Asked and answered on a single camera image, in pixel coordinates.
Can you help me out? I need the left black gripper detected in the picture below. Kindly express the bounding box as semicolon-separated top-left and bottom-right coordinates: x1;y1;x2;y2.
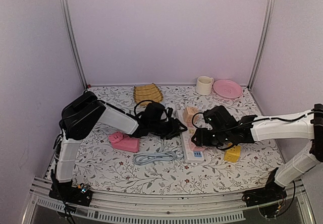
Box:
150;117;188;140

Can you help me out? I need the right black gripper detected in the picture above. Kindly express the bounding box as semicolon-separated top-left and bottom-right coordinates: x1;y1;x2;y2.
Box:
191;128;231;147

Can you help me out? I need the white power strip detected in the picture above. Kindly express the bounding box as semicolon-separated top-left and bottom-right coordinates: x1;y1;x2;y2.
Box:
176;110;205;165

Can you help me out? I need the beige cube socket adapter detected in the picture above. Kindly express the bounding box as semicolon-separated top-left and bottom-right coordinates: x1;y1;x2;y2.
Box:
183;106;199;123

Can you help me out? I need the yellow cube socket adapter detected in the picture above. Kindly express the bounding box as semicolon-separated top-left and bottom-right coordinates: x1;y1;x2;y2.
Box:
224;145;241;162

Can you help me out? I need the pink cube socket adapter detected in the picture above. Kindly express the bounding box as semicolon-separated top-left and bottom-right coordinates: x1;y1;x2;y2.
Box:
189;143;205;152

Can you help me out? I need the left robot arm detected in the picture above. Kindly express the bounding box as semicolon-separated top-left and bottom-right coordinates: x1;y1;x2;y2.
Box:
55;91;187;201

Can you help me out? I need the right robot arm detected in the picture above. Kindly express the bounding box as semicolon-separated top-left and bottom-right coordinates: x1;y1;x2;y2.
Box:
191;103;322;202

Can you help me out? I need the woven bamboo tray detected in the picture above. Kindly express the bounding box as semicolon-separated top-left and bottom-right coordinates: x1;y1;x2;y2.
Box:
133;83;164;105

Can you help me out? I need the cream ceramic mug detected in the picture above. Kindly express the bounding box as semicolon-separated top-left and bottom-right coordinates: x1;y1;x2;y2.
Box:
196;76;214;95

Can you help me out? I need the pink triangular power strip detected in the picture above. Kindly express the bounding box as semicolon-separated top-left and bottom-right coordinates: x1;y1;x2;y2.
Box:
108;131;140;153

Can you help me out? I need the pink plate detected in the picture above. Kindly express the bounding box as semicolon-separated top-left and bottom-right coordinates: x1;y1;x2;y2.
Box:
213;79;243;99

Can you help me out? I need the floral tablecloth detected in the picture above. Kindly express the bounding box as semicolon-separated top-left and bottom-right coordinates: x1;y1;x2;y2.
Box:
72;86;283;195

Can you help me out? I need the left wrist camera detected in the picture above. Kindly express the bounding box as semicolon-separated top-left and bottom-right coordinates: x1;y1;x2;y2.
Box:
134;99;174;124

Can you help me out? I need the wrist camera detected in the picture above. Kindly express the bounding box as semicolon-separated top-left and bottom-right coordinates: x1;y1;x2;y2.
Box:
203;105;238;131
134;99;174;124

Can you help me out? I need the grey power strip cord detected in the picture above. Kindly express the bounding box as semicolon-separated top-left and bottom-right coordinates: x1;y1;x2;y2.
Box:
133;139;184;164

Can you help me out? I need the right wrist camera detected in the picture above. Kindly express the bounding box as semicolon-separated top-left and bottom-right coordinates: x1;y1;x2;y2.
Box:
203;105;238;131

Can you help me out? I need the front aluminium rail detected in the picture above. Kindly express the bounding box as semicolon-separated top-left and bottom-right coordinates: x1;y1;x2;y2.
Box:
20;177;319;223

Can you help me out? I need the right aluminium frame post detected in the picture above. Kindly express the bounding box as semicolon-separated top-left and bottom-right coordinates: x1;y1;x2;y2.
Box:
247;0;275;92

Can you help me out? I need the aluminium frame post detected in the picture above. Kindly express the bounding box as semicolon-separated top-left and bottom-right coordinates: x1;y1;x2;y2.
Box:
60;0;88;89
247;0;275;92

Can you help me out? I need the left aluminium frame post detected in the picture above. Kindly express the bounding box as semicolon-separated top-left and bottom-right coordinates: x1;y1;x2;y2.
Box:
60;0;88;89

